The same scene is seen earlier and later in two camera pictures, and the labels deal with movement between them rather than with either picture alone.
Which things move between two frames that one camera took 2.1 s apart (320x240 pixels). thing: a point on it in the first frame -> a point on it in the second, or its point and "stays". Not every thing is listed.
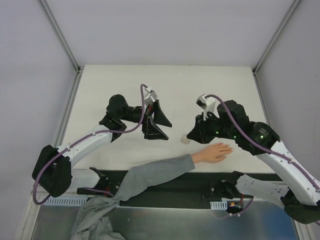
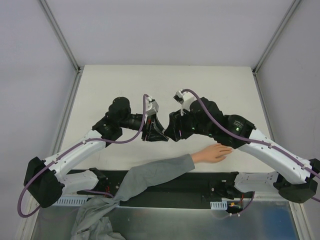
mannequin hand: [212, 153] stays
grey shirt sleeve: [92, 223] stays
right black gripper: [206, 126] -> [182, 125]
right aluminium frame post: [257, 65] stays
